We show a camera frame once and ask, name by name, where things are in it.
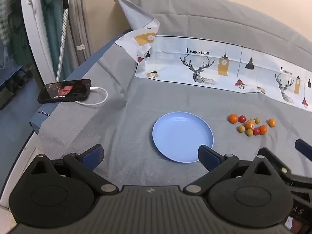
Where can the teal curtain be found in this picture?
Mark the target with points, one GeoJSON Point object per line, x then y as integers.
{"type": "Point", "coordinates": [51, 41]}

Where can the grey bed sheet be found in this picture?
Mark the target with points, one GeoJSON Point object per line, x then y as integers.
{"type": "Point", "coordinates": [121, 131]}

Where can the plastic-wrapped mandarin orange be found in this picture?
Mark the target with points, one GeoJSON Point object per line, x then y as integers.
{"type": "Point", "coordinates": [250, 124]}

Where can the white curtain clip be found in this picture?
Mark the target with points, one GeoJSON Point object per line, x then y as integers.
{"type": "Point", "coordinates": [80, 46]}

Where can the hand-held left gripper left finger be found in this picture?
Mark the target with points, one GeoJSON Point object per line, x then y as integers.
{"type": "Point", "coordinates": [93, 156]}

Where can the white bed frame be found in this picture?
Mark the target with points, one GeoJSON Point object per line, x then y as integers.
{"type": "Point", "coordinates": [14, 170]}

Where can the blue plate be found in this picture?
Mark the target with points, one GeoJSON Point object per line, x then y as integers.
{"type": "Point", "coordinates": [182, 136]}

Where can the grey curtain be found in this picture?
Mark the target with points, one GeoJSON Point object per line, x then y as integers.
{"type": "Point", "coordinates": [78, 24]}

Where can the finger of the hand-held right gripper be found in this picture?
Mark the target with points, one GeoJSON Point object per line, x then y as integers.
{"type": "Point", "coordinates": [303, 147]}
{"type": "Point", "coordinates": [276, 162]}

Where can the black smartphone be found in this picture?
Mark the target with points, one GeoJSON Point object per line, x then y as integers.
{"type": "Point", "coordinates": [64, 90]}

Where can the white door frame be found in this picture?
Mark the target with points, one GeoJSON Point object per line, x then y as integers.
{"type": "Point", "coordinates": [36, 29]}

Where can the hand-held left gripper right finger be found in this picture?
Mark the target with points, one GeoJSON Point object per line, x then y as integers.
{"type": "Point", "coordinates": [207, 155]}

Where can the patterned stand pole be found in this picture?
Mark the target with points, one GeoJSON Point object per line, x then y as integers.
{"type": "Point", "coordinates": [63, 34]}

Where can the deer print white cloth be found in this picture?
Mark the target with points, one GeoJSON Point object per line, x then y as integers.
{"type": "Point", "coordinates": [170, 61]}

